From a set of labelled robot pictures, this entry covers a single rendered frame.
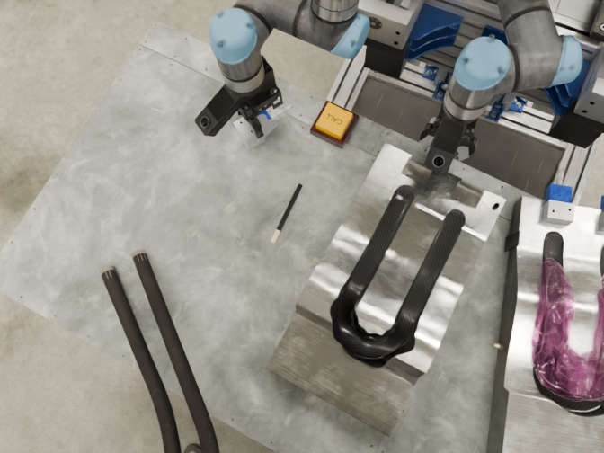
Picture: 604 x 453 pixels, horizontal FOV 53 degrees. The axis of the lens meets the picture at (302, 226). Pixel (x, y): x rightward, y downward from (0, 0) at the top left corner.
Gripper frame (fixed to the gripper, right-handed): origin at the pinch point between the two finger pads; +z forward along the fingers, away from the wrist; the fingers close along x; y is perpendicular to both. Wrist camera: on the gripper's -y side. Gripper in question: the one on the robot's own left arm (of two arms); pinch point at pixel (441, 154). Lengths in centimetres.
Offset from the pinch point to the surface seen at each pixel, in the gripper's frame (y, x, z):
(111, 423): -87, 69, 84
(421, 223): -16.7, -0.2, -4.1
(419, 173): -6.2, 3.1, -1.7
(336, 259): -29.3, 12.7, -6.3
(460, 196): -8.0, -6.0, -1.7
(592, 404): -38, -39, -2
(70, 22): 42, 147, 85
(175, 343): -54, 36, -3
